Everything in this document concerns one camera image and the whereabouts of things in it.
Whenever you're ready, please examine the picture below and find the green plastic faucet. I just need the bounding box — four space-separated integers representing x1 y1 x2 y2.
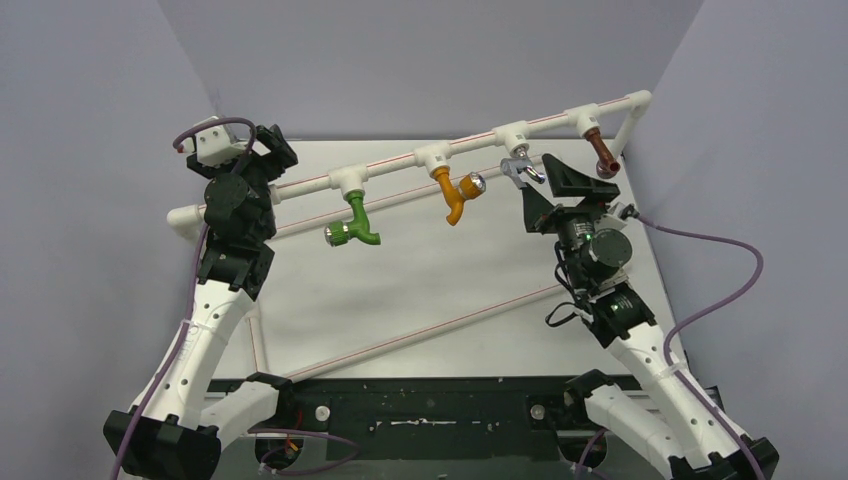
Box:
324 190 382 247

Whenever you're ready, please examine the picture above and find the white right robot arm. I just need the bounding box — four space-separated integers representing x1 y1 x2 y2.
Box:
520 154 779 479

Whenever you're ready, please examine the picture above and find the orange plastic faucet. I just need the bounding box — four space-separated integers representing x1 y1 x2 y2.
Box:
430 166 487 226

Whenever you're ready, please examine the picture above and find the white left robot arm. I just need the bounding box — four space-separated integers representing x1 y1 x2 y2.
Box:
103 117 298 479

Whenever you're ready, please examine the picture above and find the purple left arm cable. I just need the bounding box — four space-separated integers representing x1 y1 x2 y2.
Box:
109 116 362 480

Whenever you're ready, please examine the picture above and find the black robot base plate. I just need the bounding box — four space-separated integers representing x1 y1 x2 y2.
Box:
222 376 650 471

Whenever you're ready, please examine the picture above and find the white pvc pipe frame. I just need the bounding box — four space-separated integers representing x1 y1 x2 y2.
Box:
165 89 654 386

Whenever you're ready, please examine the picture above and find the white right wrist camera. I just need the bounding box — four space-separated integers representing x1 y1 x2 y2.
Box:
606 202 640 230

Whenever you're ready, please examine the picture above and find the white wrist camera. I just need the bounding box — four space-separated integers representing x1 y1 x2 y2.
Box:
173 116 255 168
606 202 640 230

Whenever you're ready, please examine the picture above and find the chrome metal faucet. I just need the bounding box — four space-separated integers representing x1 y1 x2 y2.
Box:
500 146 547 189

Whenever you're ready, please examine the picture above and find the brown plastic faucet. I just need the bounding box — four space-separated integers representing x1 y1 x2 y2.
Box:
583 127 621 179

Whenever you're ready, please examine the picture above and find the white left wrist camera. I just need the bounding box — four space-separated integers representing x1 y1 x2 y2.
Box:
173 116 255 168

